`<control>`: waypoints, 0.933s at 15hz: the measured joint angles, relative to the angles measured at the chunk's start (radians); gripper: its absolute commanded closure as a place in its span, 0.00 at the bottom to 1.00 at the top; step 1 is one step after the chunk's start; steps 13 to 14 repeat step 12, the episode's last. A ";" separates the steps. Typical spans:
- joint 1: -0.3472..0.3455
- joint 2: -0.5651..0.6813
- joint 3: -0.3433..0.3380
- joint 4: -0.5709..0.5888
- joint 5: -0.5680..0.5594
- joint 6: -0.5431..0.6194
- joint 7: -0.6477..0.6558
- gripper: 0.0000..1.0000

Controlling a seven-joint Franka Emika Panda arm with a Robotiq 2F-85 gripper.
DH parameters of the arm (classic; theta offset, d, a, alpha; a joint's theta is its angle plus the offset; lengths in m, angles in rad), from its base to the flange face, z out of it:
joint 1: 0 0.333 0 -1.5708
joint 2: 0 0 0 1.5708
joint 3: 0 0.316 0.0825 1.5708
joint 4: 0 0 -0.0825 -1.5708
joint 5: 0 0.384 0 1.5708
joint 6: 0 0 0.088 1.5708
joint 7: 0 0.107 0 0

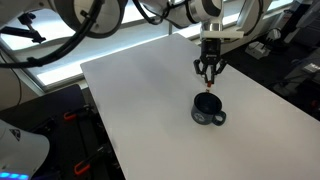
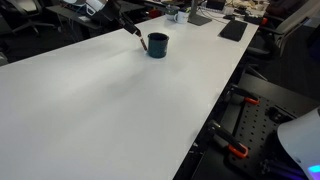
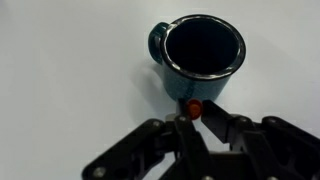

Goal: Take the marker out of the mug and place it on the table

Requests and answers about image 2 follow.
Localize dark teal enamel mug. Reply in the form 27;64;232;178
147;32;170;59

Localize black robot mount table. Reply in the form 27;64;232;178
191;72;320;180

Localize red marker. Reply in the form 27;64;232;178
137;34;149;52

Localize black clamp orange handle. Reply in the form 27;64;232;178
223;83;261;106
207;119;250;160

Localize white ceramic mug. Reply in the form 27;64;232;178
173;10;190;25

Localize small red object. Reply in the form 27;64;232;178
147;8;163;19

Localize black gadget orange tip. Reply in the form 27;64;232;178
243;13;269;26

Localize black background desk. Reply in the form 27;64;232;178
45;0;146;41

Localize black keyboard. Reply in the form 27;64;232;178
218;19;249;43

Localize black mounting bracket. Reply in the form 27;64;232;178
266;106;294;124

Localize black office chair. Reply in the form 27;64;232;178
0;0;57;36

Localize grey office chair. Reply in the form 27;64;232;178
245;0;320;62

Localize small white cup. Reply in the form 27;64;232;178
223;5;235;16

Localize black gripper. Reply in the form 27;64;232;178
99;0;142;36

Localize grey monitor stand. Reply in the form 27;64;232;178
187;0;213;27

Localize black perforated mounting board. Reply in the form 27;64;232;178
227;94;298;180

